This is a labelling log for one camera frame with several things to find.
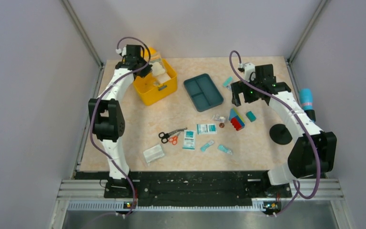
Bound yellow medicine box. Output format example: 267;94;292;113
133;47;177;106

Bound gauze packet teal white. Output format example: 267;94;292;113
182;130;196;150
196;124;217;135

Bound small clear bandage packet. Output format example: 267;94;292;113
212;114;227;123

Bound blue cylinder tool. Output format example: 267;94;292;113
299;88;316;122

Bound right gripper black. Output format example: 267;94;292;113
231;76;262;107

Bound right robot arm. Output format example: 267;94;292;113
231;62;337;197

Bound toy brick block assembly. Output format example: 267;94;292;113
228;108;245;131

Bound black round stand base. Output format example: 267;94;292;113
269;124;293;145

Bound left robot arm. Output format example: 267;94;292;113
88;44;152;197

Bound clear bag white gauze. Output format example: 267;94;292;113
143;144;165;164

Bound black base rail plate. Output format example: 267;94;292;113
74;170;326;208

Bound small teal block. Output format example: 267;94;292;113
245;111;256;122

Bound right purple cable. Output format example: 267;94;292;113
228;50;322;218

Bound teal divided plastic tray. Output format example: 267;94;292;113
183;73;224;112

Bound white gauze pad bag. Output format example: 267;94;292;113
151;62;171;84

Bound orange handled small scissors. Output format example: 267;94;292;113
168;132;181;145

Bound black handled scissors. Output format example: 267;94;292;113
158;128;187;144

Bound teal bandage roll packet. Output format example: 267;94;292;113
200;140;215;152

